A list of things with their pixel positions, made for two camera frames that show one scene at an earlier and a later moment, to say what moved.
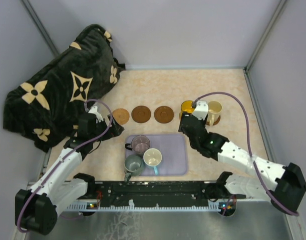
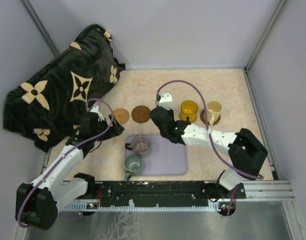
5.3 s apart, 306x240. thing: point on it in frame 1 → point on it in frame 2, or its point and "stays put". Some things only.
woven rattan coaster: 121,115 stays put
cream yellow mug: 214,108 stays put
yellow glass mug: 186,106 stays put
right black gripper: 185,114 → 170,111
